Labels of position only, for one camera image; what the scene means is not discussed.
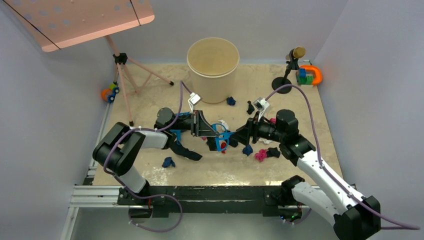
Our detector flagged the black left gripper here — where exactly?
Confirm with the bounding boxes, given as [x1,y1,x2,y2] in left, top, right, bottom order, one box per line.
[168,110,219,137]

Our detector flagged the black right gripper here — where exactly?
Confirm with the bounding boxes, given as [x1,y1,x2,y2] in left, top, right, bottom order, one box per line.
[230,111,285,146]

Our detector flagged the blue hand brush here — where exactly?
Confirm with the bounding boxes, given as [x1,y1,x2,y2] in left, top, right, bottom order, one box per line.
[211,123,235,152]

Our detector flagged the blue dustpan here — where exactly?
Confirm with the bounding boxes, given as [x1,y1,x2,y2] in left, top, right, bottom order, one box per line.
[170,112,190,145]

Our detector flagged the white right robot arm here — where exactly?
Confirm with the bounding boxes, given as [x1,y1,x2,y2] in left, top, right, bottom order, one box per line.
[232,109,382,240]

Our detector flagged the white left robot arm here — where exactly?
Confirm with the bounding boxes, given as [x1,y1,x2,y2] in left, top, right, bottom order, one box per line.
[92,107,219,205]

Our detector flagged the white paper scrap right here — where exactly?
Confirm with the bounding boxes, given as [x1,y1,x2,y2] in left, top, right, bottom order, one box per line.
[258,138,273,145]

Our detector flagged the blue paper scrap front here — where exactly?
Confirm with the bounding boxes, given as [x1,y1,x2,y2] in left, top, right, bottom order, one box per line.
[242,144,253,156]

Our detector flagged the black paper scrap centre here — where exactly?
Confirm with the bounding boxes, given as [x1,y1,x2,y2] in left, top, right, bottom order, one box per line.
[227,137,239,148]

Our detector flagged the black paper scrap by brush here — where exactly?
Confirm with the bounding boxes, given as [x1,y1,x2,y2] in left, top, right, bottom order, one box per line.
[246,100,255,115]

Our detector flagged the pink paper scrap front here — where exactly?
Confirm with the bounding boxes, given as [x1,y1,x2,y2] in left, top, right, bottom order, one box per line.
[254,149,268,162]

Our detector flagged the red paper scrap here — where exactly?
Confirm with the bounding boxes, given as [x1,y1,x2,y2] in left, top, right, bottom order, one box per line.
[220,141,228,154]

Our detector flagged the long black paper scrap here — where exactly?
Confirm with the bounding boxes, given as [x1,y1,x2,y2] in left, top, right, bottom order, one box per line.
[170,141,203,161]

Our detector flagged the black paper scrap front right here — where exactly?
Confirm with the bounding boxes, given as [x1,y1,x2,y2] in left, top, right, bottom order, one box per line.
[266,147,281,158]

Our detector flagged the blue scrap by bin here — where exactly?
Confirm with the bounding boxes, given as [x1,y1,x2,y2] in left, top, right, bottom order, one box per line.
[226,96,237,106]

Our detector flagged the dark blue scrap front left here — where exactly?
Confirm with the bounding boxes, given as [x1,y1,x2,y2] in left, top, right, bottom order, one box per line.
[161,156,176,168]

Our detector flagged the beige round bin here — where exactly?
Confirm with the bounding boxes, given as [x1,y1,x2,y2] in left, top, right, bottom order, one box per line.
[186,37,240,104]

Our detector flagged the orange colourful block toy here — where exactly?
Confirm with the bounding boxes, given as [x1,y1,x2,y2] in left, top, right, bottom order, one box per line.
[295,65,324,86]

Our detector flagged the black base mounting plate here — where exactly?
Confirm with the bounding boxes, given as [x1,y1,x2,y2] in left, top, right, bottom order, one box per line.
[117,185,310,222]

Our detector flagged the black microphone stand toy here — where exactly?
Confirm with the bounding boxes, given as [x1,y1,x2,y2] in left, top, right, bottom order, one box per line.
[271,46,306,94]

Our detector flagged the orange wheeled toy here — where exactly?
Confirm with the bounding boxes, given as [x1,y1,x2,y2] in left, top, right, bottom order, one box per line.
[100,83,120,103]

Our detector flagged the pink music stand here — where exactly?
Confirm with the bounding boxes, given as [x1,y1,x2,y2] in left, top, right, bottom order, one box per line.
[0,0,174,127]

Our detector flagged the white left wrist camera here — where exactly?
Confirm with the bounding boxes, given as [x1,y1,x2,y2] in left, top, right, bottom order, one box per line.
[187,92,202,113]

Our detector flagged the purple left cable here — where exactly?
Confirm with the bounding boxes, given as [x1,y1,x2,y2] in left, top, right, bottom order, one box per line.
[103,80,195,233]

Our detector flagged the purple cable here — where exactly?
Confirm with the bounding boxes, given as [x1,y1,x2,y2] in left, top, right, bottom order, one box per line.
[264,83,421,231]
[103,80,195,233]

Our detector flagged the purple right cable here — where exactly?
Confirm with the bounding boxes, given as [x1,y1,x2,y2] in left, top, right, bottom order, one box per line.
[264,83,421,231]

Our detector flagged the aluminium frame rail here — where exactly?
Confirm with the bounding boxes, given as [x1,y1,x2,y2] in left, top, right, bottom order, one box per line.
[59,102,370,240]

